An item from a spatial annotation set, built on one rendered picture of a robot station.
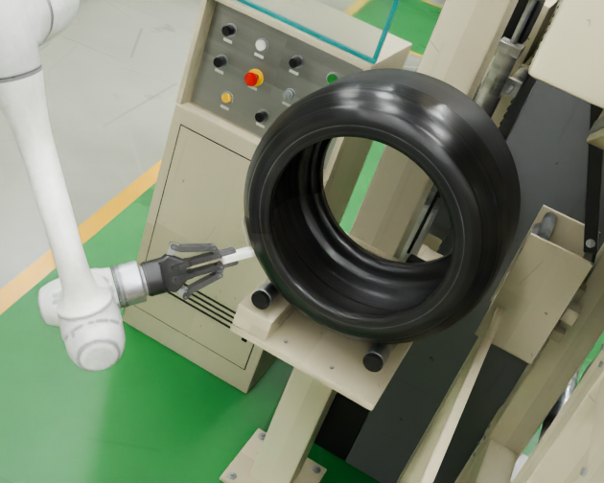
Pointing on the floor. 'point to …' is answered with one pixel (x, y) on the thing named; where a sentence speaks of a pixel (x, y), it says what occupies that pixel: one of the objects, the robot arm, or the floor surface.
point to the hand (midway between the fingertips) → (237, 255)
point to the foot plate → (240, 472)
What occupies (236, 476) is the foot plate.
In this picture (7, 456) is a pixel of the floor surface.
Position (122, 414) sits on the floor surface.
